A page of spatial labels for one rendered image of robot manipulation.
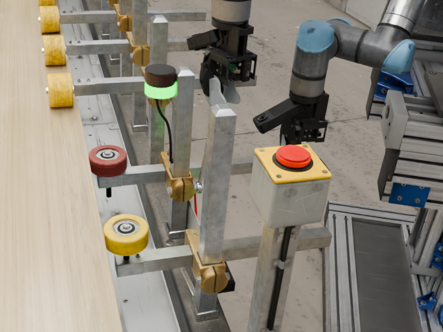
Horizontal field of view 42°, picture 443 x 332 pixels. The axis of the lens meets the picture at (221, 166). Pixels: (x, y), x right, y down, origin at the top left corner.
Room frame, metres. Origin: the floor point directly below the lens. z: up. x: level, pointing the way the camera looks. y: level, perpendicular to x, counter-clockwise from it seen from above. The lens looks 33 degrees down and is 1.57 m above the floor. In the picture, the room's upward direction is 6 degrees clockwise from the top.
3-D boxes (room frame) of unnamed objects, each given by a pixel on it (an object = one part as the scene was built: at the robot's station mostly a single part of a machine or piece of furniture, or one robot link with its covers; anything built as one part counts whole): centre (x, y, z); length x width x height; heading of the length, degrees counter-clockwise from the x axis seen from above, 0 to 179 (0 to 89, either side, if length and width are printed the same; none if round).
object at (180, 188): (1.08, 0.10, 0.85); 0.14 x 0.06 x 0.05; 20
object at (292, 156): (0.57, -0.08, 1.22); 0.04 x 0.04 x 0.02
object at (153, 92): (1.04, 0.13, 1.08); 0.06 x 0.06 x 0.02
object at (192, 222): (1.04, 0.06, 0.75); 0.26 x 0.01 x 0.10; 20
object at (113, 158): (1.04, 0.24, 0.85); 0.08 x 0.08 x 0.11
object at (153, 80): (1.04, 0.13, 1.10); 0.06 x 0.06 x 0.02
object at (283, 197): (0.57, -0.08, 1.18); 0.07 x 0.07 x 0.08; 20
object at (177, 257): (0.87, -0.03, 0.82); 0.44 x 0.03 x 0.04; 110
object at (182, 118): (1.06, 0.09, 0.87); 0.04 x 0.04 x 0.48; 20
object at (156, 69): (1.04, 0.13, 1.01); 0.06 x 0.06 x 0.22; 20
